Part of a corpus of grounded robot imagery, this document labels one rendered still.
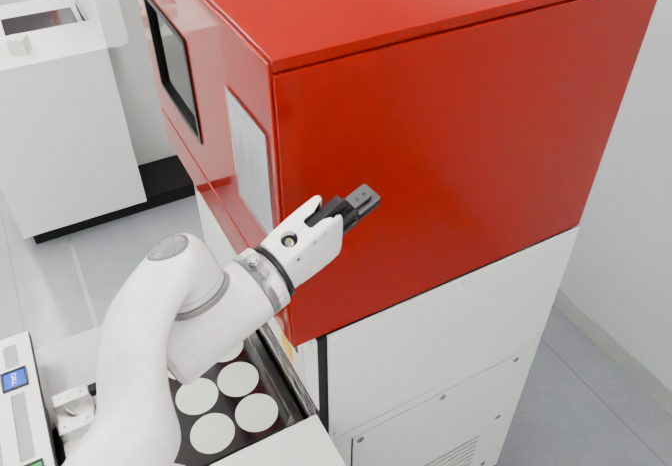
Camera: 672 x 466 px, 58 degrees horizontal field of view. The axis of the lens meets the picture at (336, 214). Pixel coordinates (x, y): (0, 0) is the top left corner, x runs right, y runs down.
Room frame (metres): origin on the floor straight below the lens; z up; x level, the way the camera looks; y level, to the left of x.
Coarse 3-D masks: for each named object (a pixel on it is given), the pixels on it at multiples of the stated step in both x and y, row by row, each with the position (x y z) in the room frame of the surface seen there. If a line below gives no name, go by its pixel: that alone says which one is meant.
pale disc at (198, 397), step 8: (192, 384) 0.85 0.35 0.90; (200, 384) 0.85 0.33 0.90; (208, 384) 0.85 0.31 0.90; (184, 392) 0.83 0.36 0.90; (192, 392) 0.83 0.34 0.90; (200, 392) 0.83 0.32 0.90; (208, 392) 0.83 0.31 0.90; (216, 392) 0.83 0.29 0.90; (176, 400) 0.80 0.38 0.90; (184, 400) 0.80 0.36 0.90; (192, 400) 0.80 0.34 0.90; (200, 400) 0.80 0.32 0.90; (208, 400) 0.80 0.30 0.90; (216, 400) 0.80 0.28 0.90; (184, 408) 0.78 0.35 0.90; (192, 408) 0.78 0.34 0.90; (200, 408) 0.78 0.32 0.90; (208, 408) 0.78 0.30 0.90
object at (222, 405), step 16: (256, 368) 0.89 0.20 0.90; (176, 384) 0.85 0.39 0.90; (272, 384) 0.85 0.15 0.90; (224, 400) 0.80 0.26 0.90; (240, 400) 0.80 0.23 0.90; (192, 416) 0.76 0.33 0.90; (288, 416) 0.76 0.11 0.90; (240, 432) 0.72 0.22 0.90; (256, 432) 0.72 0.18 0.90; (272, 432) 0.72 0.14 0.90; (192, 448) 0.68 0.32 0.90; (240, 448) 0.68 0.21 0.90; (192, 464) 0.65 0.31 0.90; (208, 464) 0.65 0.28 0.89
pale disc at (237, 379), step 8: (224, 368) 0.89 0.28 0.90; (232, 368) 0.89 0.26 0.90; (240, 368) 0.89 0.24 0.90; (248, 368) 0.89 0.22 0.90; (224, 376) 0.87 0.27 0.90; (232, 376) 0.87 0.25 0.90; (240, 376) 0.87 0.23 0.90; (248, 376) 0.87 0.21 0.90; (256, 376) 0.87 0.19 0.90; (224, 384) 0.85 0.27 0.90; (232, 384) 0.85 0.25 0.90; (240, 384) 0.85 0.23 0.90; (248, 384) 0.85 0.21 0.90; (256, 384) 0.85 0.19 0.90; (224, 392) 0.82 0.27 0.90; (232, 392) 0.82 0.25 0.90; (240, 392) 0.82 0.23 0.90; (248, 392) 0.82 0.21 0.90
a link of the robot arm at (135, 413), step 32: (160, 256) 0.45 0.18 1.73; (192, 256) 0.45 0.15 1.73; (128, 288) 0.41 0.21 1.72; (160, 288) 0.41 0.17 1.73; (192, 288) 0.43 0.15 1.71; (128, 320) 0.38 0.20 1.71; (160, 320) 0.38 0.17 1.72; (96, 352) 0.37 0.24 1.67; (128, 352) 0.35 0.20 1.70; (160, 352) 0.35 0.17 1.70; (96, 384) 0.35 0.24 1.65; (128, 384) 0.33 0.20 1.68; (160, 384) 0.33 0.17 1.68; (96, 416) 0.32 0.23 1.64; (128, 416) 0.31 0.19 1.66; (160, 416) 0.31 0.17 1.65; (96, 448) 0.28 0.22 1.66; (128, 448) 0.28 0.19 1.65; (160, 448) 0.29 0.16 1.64
